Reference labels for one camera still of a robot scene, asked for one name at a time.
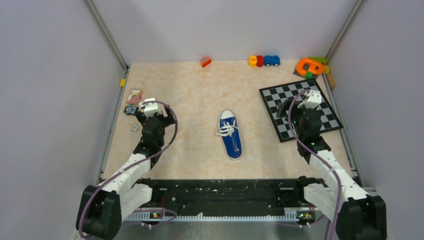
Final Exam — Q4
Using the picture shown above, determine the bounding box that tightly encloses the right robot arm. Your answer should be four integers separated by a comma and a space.
277, 98, 388, 240

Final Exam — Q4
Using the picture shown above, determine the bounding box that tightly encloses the white shoelace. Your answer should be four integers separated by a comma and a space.
215, 119, 240, 138

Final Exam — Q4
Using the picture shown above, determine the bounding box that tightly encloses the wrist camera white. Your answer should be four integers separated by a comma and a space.
297, 89, 323, 109
138, 97, 163, 118

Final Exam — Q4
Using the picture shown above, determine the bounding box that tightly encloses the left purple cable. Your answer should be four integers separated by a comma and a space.
77, 100, 179, 239

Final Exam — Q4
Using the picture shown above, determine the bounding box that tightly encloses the yellow toy block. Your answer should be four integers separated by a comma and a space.
248, 55, 258, 68

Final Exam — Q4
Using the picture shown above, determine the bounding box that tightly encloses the red toy block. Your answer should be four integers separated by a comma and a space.
256, 55, 264, 68

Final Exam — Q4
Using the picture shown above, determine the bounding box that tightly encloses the small blue toy robot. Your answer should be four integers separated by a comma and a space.
123, 105, 140, 116

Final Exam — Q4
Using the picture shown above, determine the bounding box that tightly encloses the pink triangle puzzle card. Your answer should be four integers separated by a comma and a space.
126, 89, 143, 105

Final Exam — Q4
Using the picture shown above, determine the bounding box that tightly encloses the white cable duct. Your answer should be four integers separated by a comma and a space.
124, 210, 299, 223

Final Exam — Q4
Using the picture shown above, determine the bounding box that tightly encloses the blue toy car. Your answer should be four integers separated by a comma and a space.
263, 55, 281, 67

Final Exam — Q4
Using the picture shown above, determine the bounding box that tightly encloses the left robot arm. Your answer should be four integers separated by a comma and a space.
75, 105, 178, 240

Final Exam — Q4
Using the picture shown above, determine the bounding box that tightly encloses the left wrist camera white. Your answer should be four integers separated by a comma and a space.
138, 97, 163, 118

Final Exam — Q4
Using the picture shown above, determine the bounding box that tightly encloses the blue canvas sneaker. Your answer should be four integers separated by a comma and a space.
216, 109, 243, 160

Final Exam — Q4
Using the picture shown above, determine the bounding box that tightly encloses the green toy block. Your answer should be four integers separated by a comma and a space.
308, 56, 328, 65

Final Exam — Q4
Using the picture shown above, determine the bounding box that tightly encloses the black white chessboard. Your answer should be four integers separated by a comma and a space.
258, 78, 344, 144

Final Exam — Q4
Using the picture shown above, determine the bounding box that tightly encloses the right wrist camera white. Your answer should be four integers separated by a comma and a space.
297, 89, 323, 109

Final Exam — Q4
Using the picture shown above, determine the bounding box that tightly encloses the orange lego brick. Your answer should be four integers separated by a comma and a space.
200, 56, 212, 68

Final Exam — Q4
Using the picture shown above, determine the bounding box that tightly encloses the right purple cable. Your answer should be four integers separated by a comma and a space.
287, 89, 343, 240

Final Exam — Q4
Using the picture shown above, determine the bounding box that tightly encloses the wooden block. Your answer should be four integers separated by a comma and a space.
326, 73, 337, 89

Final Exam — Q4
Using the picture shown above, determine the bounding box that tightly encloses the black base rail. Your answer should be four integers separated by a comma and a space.
141, 179, 318, 219

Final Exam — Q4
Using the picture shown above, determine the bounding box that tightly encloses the purple cable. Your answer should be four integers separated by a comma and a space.
77, 100, 179, 239
287, 89, 343, 240

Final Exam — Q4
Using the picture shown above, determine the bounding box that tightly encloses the orange plastic ring toy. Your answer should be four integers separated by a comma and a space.
295, 58, 326, 78

